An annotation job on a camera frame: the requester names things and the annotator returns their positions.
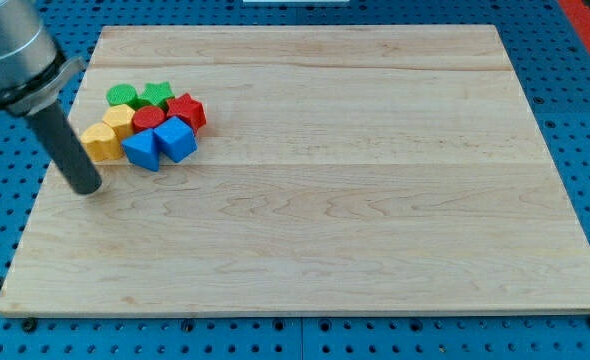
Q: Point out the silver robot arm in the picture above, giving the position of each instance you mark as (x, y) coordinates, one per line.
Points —
(33, 70)

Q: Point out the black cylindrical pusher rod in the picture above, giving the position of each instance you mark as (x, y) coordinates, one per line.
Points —
(53, 130)

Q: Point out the yellow hexagon block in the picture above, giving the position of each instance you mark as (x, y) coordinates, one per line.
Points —
(119, 118)

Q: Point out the yellow heart block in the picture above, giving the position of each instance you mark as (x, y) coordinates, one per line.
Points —
(101, 143)

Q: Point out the green cylinder block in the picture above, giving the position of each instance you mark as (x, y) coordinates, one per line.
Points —
(122, 94)

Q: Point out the blue cube block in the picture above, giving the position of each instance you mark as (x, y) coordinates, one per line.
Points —
(175, 139)

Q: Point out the red star block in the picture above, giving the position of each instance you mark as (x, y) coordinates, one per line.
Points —
(187, 109)

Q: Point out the green star block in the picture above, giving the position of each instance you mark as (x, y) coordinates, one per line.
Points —
(156, 94)

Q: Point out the red cylinder block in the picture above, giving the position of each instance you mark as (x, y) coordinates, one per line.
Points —
(147, 117)

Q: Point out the blue triangle block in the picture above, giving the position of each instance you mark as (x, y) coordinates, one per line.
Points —
(142, 150)

